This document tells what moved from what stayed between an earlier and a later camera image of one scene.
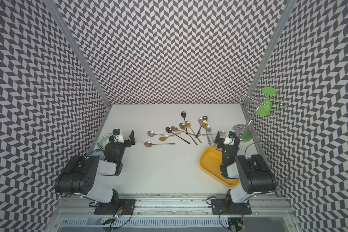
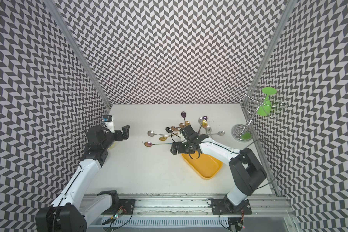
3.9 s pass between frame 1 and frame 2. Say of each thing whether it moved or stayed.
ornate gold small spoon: stayed
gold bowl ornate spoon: stayed
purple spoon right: stayed
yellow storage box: moved
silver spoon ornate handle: stayed
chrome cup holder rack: stayed
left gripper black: moved
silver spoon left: stayed
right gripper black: moved
